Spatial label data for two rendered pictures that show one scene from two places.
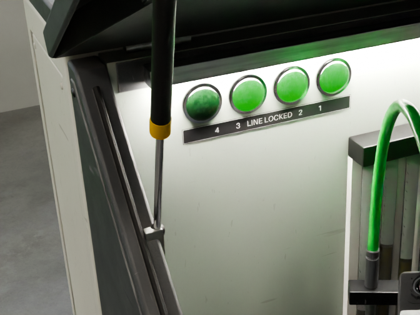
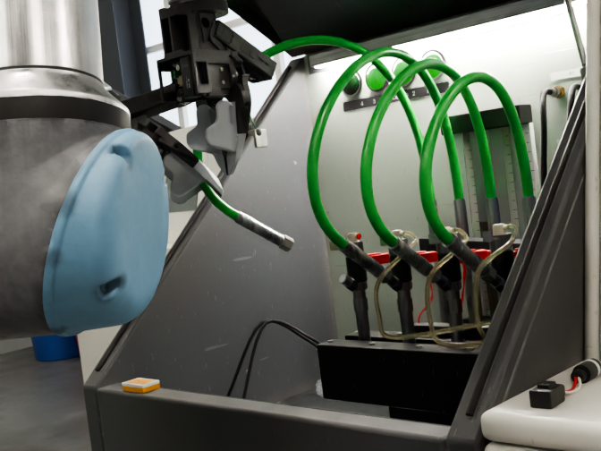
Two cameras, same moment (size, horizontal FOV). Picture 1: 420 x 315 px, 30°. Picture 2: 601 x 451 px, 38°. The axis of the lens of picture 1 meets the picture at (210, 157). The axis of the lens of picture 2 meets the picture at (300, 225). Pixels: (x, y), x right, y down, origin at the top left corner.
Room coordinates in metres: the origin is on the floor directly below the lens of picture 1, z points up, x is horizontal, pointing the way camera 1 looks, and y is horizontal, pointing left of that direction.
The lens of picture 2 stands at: (0.09, -1.36, 1.22)
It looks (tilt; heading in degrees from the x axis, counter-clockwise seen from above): 3 degrees down; 65
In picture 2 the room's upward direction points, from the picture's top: 7 degrees counter-clockwise
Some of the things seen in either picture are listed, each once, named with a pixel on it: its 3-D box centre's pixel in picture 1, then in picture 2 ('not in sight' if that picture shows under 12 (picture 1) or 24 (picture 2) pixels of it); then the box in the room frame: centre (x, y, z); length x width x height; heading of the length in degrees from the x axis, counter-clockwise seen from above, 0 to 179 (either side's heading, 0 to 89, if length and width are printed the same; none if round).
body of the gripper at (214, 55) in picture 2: not in sight; (200, 54); (0.47, -0.34, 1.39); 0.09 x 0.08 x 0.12; 21
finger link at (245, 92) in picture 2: not in sight; (232, 99); (0.50, -0.36, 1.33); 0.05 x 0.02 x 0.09; 111
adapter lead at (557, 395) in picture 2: not in sight; (568, 381); (0.66, -0.71, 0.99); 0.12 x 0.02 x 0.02; 22
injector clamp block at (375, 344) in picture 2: not in sight; (439, 395); (0.72, -0.39, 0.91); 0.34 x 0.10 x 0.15; 110
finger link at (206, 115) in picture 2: not in sight; (206, 140); (0.46, -0.33, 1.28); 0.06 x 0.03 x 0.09; 21
